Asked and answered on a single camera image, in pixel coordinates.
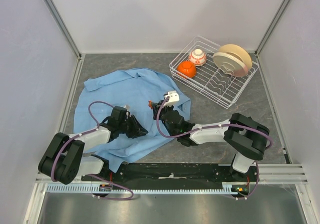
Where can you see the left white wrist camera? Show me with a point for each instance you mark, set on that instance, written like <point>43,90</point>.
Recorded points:
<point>126,108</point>

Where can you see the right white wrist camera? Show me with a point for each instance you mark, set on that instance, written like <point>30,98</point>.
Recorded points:
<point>172,98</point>

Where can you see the white red patterned bowl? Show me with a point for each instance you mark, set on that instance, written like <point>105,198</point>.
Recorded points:
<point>197,57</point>

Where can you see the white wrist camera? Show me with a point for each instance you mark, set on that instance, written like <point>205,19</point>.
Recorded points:
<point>172,98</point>
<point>126,108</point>

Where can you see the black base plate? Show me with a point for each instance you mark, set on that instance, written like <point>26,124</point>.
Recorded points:
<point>171,183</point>

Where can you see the aluminium frame post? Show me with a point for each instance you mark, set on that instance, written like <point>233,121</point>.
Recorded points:
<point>274,22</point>
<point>63,28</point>

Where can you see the tan plate rear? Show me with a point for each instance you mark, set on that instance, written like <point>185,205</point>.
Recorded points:
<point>237,52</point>

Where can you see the beige plate front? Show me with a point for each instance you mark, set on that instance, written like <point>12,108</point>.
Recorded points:
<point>230,64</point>

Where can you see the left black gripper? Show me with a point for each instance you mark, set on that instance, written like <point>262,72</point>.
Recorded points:
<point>137,130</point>

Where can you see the light blue button shirt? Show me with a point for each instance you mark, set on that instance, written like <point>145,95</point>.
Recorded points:
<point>134,87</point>

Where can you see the orange bowl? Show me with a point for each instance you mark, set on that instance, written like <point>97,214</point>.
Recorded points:
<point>186,69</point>

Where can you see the red gold leaf brooch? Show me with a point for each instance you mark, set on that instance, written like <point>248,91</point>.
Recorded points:
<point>150,104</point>

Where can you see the left aluminium frame post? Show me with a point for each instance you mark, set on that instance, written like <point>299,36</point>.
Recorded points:
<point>63,28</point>

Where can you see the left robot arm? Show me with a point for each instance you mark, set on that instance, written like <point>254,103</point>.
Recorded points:
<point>63,160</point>

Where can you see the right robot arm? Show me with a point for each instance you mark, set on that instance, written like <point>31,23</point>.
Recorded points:
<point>249,138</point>

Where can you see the white wire dish rack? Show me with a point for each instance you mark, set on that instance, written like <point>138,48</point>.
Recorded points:
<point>209,80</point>

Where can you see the slotted cable duct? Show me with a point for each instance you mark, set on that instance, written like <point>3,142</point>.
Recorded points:
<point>99,188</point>

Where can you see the right aluminium frame post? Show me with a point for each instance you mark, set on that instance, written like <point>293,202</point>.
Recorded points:
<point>274,22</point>

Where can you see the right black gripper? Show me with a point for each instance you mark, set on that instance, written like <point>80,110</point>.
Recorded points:
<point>155,107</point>

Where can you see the aluminium front rail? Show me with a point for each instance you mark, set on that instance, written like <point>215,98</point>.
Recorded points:
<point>282,172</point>

